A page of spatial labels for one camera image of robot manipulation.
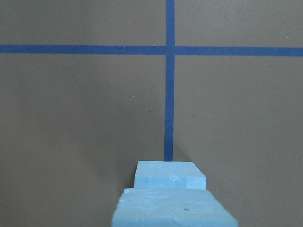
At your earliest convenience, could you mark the light blue foam block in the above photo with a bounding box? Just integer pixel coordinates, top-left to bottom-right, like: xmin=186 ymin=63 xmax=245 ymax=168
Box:
xmin=111 ymin=188 xmax=238 ymax=227
xmin=134 ymin=161 xmax=206 ymax=190

